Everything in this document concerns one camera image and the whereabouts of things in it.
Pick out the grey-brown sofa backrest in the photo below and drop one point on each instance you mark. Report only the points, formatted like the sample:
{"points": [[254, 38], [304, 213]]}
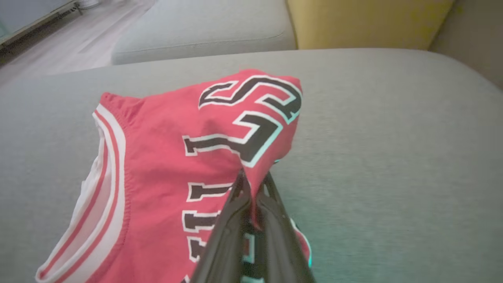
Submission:
{"points": [[475, 35]]}

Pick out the grey fabric sofa seat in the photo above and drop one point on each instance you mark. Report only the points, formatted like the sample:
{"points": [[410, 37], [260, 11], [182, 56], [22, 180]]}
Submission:
{"points": [[393, 177]]}

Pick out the red shorts with white stripe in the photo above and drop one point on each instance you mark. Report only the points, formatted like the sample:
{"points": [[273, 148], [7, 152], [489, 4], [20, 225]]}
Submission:
{"points": [[157, 177]]}

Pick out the yellow cushion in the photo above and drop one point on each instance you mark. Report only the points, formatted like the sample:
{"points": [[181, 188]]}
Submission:
{"points": [[365, 23]]}

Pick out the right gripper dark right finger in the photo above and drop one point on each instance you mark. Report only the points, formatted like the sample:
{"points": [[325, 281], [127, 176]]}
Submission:
{"points": [[279, 243]]}

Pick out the glass door with dark frame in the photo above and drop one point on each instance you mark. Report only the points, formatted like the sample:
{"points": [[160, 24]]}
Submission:
{"points": [[23, 15]]}

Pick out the grey sofa cushion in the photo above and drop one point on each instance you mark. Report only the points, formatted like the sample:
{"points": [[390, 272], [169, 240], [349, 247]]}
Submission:
{"points": [[204, 27]]}

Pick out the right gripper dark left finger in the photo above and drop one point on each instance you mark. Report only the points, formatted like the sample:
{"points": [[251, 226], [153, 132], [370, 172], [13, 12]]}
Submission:
{"points": [[226, 243]]}

